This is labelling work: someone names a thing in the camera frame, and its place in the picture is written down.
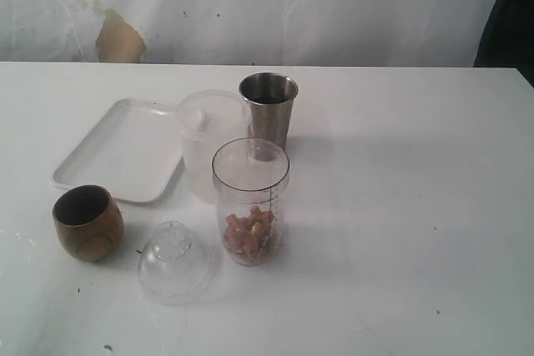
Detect clear plastic shaker cup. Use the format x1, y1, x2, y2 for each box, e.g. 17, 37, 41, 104
212, 138, 290, 264

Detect stainless steel cup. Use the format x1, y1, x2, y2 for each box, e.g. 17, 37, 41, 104
239, 73, 299, 150

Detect chopped food pieces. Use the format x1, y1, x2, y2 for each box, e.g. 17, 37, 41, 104
223, 205, 278, 265

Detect clear shaker strainer lid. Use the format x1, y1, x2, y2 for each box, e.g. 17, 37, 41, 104
138, 221, 213, 305

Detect brown wooden cup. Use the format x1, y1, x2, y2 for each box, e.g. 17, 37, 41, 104
52, 185, 125, 263

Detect frosted plastic container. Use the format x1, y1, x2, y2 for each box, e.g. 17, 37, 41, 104
176, 90, 249, 204

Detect white plastic tray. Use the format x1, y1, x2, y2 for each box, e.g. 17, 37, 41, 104
51, 98, 183, 203

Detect dark object at right edge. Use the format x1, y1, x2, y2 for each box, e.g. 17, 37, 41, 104
475, 0, 533, 74

